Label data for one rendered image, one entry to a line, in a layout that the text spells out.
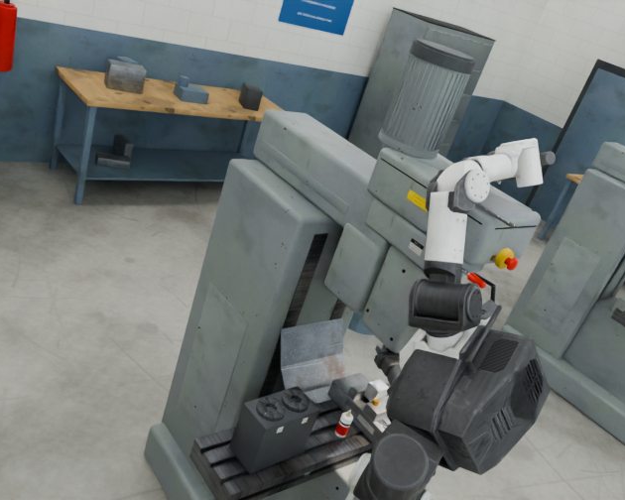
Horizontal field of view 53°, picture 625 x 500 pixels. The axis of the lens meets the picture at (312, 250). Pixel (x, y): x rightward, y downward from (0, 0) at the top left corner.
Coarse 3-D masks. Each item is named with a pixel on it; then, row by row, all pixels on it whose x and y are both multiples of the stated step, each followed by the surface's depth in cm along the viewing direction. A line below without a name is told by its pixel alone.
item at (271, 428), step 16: (256, 400) 190; (272, 400) 190; (288, 400) 192; (304, 400) 195; (240, 416) 189; (256, 416) 184; (272, 416) 184; (288, 416) 188; (304, 416) 191; (240, 432) 190; (256, 432) 184; (272, 432) 183; (288, 432) 189; (304, 432) 196; (240, 448) 191; (256, 448) 184; (272, 448) 189; (288, 448) 195; (304, 448) 202; (256, 464) 187; (272, 464) 194
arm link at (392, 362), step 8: (384, 352) 208; (392, 352) 210; (376, 360) 208; (384, 360) 206; (392, 360) 206; (384, 368) 206; (392, 368) 202; (400, 368) 201; (392, 376) 201; (392, 384) 200
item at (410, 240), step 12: (372, 204) 199; (384, 204) 196; (372, 216) 199; (384, 216) 195; (396, 216) 191; (372, 228) 199; (384, 228) 195; (396, 228) 191; (408, 228) 188; (396, 240) 192; (408, 240) 188; (420, 240) 184; (408, 252) 188; (420, 252) 185; (420, 264) 185
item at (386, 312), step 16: (400, 256) 194; (384, 272) 199; (400, 272) 194; (416, 272) 189; (384, 288) 199; (400, 288) 194; (368, 304) 205; (384, 304) 200; (400, 304) 195; (368, 320) 206; (384, 320) 200; (400, 320) 195; (384, 336) 201; (400, 336) 196
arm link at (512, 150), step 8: (504, 144) 159; (512, 144) 158; (520, 144) 158; (528, 144) 159; (536, 144) 161; (496, 152) 160; (504, 152) 157; (512, 152) 156; (520, 152) 158; (512, 160) 156; (512, 168) 156; (512, 176) 158
